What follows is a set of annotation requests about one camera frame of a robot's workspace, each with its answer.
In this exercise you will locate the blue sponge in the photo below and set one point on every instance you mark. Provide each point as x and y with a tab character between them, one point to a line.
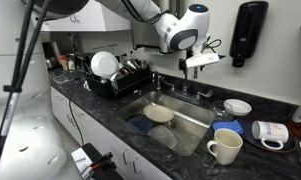
227	127

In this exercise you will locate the white booklet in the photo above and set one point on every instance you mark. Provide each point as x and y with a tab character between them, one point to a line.
80	161

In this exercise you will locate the clear flat plastic container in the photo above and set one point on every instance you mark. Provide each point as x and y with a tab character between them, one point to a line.
61	78

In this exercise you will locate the black wall soap dispenser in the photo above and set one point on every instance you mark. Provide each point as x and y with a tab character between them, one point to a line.
248	33

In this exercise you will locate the clear glass bowl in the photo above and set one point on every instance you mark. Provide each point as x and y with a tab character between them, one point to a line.
218	112

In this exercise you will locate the clear plastic lid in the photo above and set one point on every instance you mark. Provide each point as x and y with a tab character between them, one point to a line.
161	136

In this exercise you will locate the beige mug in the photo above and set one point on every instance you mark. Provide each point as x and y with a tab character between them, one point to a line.
225	148

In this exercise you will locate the small chrome side faucet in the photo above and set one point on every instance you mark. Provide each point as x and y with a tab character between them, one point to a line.
156	80

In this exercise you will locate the small spice jar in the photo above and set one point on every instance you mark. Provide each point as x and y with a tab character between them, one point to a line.
71	64

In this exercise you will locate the black mounting plate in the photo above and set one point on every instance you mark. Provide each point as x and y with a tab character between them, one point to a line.
106	173

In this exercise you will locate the white bowl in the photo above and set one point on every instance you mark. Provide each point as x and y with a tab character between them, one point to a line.
238	107

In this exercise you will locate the white round dish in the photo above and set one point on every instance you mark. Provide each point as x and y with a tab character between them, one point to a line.
105	65

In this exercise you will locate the white printed mug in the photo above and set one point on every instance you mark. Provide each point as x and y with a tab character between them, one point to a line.
271	132

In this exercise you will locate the dark blue plate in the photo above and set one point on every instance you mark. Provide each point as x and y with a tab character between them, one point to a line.
139	122

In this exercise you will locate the black dish rack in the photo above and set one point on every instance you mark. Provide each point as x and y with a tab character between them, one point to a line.
130	83

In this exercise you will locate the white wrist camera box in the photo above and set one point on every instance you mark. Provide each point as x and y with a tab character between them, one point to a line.
203	60

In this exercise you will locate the steel kettle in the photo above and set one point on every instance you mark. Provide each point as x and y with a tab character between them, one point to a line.
50	63

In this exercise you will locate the white base cabinets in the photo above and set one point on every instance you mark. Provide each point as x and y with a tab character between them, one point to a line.
100	133

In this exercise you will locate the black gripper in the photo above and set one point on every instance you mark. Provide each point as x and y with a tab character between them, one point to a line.
182	64

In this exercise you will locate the stainless steel sink basin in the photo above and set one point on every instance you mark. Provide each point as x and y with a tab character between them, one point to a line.
190	133

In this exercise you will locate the orange dish soap bottle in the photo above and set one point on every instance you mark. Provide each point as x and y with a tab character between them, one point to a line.
298	115

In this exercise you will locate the red lid spice jar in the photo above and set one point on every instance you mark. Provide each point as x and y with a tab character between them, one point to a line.
63	62

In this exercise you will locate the dark navy plate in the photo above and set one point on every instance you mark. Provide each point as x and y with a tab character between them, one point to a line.
245	133

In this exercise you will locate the beige plate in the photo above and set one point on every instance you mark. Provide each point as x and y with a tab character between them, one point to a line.
158	113

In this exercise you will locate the chrome gooseneck faucet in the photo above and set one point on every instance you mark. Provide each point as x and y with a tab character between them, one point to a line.
185	80

